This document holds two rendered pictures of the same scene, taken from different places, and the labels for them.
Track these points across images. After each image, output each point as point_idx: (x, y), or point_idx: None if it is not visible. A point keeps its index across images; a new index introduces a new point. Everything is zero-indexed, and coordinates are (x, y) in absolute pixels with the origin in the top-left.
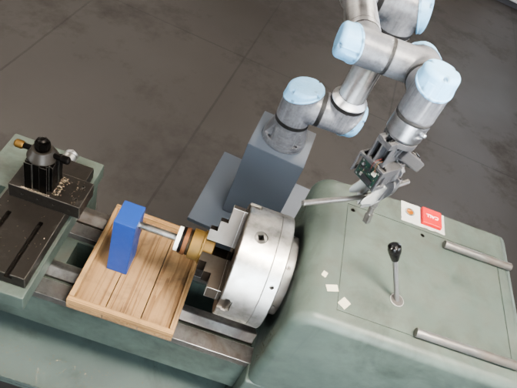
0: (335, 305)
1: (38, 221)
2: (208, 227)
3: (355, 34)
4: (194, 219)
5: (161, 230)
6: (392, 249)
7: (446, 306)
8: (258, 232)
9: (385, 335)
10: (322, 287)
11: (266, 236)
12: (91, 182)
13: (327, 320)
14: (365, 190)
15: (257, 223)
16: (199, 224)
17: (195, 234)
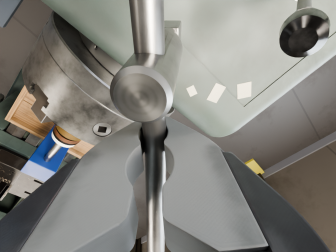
0: (238, 103)
1: (33, 181)
2: (15, 9)
3: None
4: (4, 21)
5: (56, 149)
6: (305, 55)
7: None
8: (94, 130)
9: (320, 59)
10: (208, 105)
11: (102, 123)
12: None
13: (246, 122)
14: (142, 171)
15: (78, 126)
16: (11, 16)
17: (67, 137)
